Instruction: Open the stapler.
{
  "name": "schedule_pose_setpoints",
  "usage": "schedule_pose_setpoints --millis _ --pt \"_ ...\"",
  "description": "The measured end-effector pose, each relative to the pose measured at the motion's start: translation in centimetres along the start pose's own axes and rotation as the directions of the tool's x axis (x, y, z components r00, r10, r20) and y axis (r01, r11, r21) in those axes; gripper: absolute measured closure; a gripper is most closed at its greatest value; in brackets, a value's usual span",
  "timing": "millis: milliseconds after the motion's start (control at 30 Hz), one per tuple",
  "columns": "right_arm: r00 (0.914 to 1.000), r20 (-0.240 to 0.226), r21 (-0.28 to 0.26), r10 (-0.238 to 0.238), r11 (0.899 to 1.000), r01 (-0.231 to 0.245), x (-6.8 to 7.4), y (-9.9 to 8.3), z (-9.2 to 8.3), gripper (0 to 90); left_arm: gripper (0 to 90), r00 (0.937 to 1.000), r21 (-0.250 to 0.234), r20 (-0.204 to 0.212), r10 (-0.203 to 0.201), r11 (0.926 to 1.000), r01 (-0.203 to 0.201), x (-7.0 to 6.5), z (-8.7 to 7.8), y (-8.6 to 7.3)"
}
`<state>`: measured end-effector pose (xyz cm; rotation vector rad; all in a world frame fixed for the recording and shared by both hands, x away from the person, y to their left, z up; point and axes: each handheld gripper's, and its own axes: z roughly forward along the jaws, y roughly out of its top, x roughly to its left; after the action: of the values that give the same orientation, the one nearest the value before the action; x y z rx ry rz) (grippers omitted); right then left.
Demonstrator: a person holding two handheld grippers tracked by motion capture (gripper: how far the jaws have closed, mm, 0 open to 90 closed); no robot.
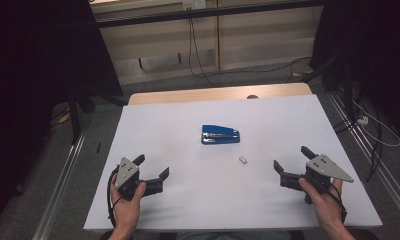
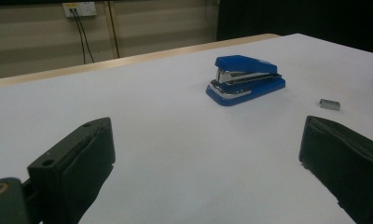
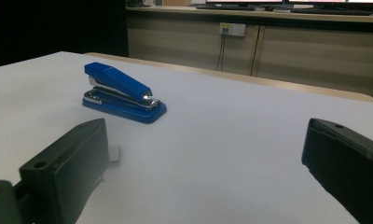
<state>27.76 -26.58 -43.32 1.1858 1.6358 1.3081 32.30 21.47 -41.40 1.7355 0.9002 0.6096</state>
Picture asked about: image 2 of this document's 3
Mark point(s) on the silver staples strip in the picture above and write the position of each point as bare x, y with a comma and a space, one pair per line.
329, 104

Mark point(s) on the white table cover sheet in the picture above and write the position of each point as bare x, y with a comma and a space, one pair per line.
175, 124

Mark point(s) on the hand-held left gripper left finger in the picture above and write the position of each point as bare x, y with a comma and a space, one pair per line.
72, 168

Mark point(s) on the blue stapler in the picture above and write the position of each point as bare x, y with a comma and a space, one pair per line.
246, 63

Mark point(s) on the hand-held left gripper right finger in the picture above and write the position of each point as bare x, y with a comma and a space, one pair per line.
343, 168

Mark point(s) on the white wall socket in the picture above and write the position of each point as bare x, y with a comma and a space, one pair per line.
85, 8

